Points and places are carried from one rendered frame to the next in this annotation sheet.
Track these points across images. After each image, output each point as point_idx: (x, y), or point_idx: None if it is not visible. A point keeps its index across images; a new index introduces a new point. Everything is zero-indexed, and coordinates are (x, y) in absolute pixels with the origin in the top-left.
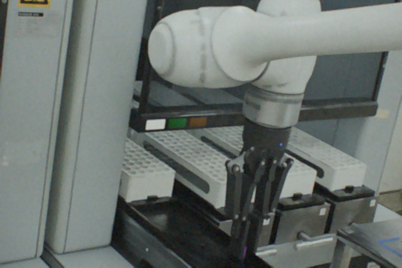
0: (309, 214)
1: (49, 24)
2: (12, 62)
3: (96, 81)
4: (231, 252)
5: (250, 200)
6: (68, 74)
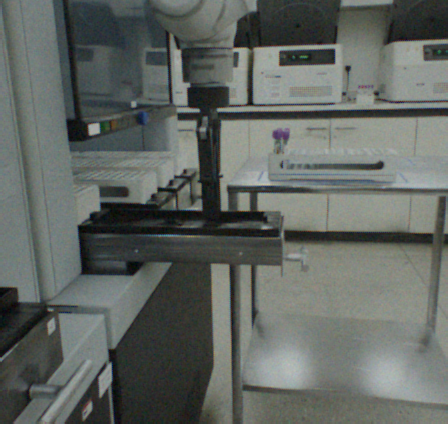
0: (185, 192)
1: None
2: None
3: (37, 84)
4: (206, 217)
5: (215, 161)
6: None
